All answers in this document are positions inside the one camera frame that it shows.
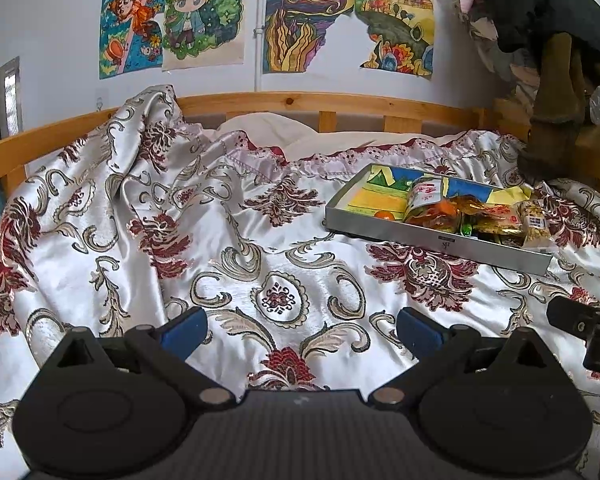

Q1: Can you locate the green candy wrapper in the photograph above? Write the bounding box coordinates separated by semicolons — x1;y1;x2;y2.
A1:
460;222;475;237

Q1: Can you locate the silver floral satin bedspread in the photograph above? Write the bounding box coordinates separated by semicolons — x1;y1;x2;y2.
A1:
0;86;600;479

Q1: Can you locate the black hanging jacket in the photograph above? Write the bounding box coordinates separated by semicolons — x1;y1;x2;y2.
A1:
486;0;600;58

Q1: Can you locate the landscape drawing poster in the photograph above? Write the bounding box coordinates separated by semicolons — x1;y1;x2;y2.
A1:
355;0;436;78

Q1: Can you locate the wooden bed frame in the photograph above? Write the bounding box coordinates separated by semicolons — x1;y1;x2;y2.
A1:
0;90;600;198

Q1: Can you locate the orange snack packet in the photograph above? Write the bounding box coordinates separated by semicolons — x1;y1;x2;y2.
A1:
404;198;462;233

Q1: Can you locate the blond child drawing poster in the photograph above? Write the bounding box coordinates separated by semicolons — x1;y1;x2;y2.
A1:
162;0;246;72

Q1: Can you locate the grey tray with colourful drawing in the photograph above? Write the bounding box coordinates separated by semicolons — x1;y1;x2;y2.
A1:
325;164;556;274

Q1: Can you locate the anime girl drawing poster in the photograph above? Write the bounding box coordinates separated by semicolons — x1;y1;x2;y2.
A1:
98;0;164;79

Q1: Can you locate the gold foil snack wrapper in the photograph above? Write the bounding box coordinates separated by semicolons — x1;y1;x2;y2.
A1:
451;195;493;217

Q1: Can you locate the cream pillow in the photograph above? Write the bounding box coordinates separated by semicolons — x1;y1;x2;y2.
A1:
208;113;463;160

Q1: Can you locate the mixed nut bar packet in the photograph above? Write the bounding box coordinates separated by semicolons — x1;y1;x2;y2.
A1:
517;200;555;252

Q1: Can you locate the small orange mandarin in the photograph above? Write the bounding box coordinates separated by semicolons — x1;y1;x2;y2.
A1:
374;210;396;221

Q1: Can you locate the rice cracker packet red print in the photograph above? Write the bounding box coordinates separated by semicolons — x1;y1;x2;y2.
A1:
474;205;524;236

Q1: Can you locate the starry swirl drawing poster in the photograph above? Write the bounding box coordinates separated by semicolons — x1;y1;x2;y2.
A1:
263;0;354;74

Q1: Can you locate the green white seaweed pouch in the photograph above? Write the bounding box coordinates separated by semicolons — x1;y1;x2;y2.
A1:
405;176;456;219

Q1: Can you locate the brown hanging garment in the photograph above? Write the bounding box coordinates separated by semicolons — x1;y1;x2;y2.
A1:
518;32;585;182

